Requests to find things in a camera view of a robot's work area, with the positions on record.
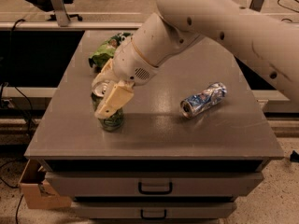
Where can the black object on floor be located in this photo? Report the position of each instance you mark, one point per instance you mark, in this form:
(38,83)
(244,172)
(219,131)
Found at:
(294,157)

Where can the upper drawer with black handle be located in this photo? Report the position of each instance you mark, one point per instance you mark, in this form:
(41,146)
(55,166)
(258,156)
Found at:
(121,184)

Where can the drawer with black handle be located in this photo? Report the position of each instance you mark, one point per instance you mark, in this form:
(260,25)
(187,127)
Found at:
(121,184)
(153,211)

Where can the grey drawer cabinet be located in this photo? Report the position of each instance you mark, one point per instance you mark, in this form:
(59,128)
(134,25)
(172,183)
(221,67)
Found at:
(230,137)

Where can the green chip bag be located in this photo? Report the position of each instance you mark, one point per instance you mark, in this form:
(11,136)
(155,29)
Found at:
(107,50)

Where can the cardboard box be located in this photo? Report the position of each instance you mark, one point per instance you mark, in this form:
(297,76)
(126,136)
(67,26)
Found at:
(37,191)

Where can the left metal railing post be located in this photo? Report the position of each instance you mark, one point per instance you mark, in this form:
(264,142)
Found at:
(60,12)

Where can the crushed blue soda can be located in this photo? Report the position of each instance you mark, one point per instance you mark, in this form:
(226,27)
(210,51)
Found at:
(198,103)

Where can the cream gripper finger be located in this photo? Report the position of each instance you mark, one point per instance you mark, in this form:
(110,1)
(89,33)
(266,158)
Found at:
(115,95)
(104,77)

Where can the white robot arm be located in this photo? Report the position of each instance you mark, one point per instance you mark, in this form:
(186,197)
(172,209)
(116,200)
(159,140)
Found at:
(267,46)

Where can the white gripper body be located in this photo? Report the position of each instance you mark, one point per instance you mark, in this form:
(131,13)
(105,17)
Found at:
(129,62)

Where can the lower drawer with black handle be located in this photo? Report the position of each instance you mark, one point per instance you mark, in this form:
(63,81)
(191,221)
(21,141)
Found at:
(153,211)

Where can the green soda can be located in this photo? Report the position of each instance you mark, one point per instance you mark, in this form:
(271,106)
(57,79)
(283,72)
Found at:
(116,120)

